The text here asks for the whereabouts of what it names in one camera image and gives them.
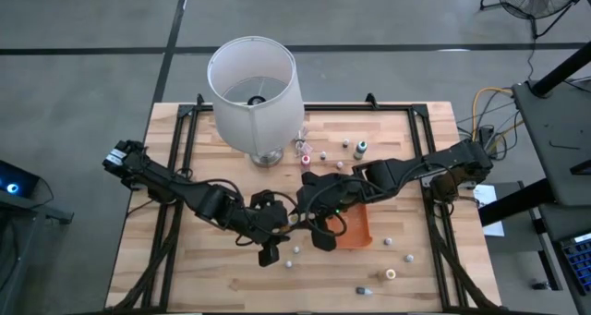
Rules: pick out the orange plastic basket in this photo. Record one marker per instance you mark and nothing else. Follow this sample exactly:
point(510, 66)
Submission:
point(358, 229)

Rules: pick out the black power strip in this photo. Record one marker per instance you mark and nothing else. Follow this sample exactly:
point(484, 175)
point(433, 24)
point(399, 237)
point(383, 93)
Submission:
point(487, 137)

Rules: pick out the large green food coloring bottle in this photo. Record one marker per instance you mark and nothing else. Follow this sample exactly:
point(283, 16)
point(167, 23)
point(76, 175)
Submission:
point(360, 149)

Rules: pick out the large yellow food coloring bottle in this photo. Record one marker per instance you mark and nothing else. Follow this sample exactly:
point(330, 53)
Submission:
point(293, 219)
point(390, 274)

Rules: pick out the keyboard with lit keys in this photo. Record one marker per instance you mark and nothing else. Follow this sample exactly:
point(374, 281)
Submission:
point(579, 264)

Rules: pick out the black computer with blue light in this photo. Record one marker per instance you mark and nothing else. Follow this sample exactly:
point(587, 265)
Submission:
point(23, 185)

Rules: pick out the black metal beam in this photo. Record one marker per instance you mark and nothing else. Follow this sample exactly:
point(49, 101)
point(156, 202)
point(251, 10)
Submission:
point(512, 204)

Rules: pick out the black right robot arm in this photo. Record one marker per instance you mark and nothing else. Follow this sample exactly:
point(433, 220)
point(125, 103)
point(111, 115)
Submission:
point(392, 174)

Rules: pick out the black floor fan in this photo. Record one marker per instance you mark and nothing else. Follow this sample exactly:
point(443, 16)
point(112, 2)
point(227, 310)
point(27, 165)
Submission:
point(540, 3)

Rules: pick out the table lamp with white shade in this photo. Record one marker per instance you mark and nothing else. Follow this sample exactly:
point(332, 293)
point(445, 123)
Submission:
point(258, 116)

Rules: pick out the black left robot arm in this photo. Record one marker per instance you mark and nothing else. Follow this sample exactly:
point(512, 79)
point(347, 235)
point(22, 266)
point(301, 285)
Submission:
point(208, 204)

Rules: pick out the dark grey side table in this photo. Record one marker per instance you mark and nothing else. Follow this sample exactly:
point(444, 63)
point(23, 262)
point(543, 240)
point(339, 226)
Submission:
point(554, 135)

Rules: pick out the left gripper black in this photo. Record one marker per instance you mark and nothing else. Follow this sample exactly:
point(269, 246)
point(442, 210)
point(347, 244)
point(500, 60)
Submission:
point(270, 213)

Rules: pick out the small purple label dropper bottle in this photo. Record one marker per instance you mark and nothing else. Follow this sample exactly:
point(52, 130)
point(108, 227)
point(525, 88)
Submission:
point(288, 263)

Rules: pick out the white paper sheet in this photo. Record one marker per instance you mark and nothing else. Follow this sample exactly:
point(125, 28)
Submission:
point(485, 195)

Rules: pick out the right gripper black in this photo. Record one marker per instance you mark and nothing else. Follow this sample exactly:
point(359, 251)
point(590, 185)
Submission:
point(323, 195)

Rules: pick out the black vertical pole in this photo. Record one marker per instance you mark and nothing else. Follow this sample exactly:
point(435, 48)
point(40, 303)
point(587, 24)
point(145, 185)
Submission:
point(563, 70)

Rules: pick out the large orange-red coloring bottle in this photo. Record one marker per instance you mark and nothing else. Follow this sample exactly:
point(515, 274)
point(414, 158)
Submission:
point(305, 160)

